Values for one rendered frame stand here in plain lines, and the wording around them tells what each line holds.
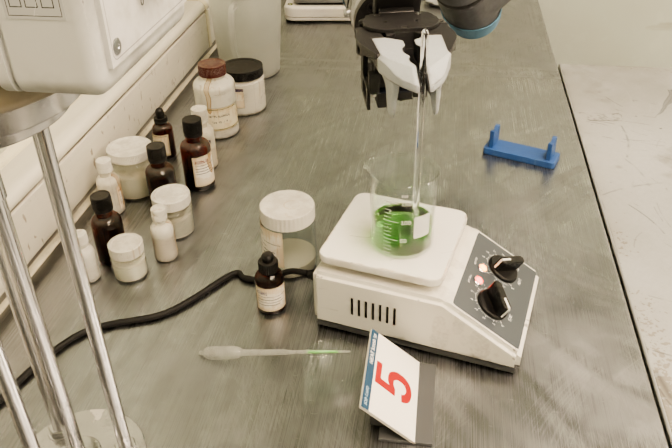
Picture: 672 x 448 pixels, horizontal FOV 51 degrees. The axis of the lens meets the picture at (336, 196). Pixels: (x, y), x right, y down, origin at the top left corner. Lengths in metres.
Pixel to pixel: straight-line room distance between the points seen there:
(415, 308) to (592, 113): 0.60
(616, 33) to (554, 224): 1.38
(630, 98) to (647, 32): 1.00
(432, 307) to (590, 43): 1.64
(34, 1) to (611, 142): 0.95
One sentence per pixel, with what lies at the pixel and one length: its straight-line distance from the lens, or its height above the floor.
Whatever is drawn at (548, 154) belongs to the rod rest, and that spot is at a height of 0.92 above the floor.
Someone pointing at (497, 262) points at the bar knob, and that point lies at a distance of 0.71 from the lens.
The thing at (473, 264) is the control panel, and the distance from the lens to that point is 0.70.
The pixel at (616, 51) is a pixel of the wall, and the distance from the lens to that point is 2.24.
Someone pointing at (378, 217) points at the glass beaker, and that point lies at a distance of 0.64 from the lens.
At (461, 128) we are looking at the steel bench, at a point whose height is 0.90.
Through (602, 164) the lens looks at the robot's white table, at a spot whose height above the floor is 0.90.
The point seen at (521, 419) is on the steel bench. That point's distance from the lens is 0.65.
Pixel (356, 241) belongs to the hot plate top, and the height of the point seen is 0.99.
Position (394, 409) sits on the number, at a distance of 0.62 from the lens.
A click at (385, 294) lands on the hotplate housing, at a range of 0.66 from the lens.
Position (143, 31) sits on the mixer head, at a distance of 0.24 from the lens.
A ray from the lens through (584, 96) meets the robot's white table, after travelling 1.23.
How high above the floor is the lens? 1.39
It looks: 32 degrees down
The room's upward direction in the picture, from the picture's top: 1 degrees counter-clockwise
